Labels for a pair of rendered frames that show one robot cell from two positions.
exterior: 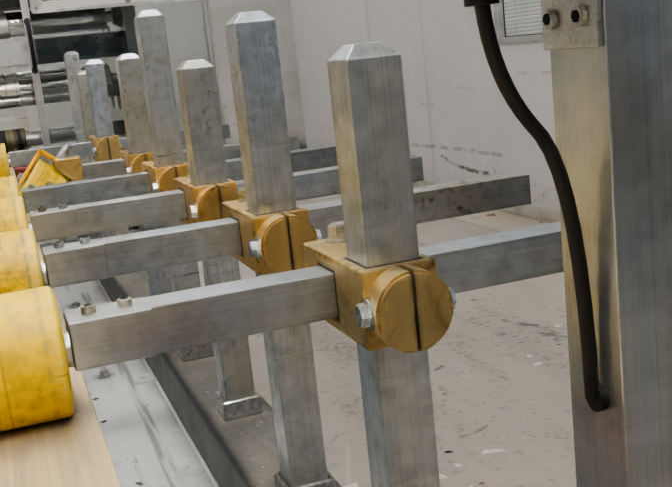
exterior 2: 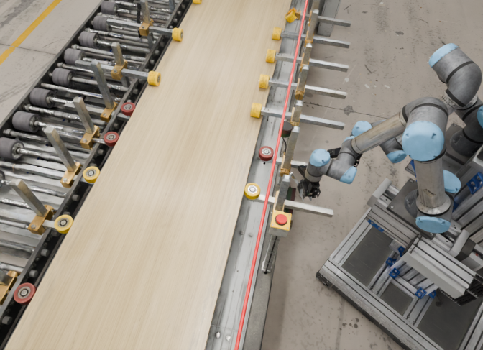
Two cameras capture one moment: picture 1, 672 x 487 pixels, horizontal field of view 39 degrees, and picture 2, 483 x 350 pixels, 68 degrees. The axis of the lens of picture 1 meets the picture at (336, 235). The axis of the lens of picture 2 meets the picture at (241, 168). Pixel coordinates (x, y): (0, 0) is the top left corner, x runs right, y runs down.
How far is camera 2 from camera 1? 1.57 m
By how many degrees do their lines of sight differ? 49
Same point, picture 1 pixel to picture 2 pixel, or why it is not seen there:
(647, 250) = (289, 151)
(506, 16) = not seen: outside the picture
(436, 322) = not seen: hidden behind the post
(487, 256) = (310, 121)
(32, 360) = (256, 114)
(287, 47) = not seen: outside the picture
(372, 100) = (297, 108)
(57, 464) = (255, 125)
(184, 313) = (273, 113)
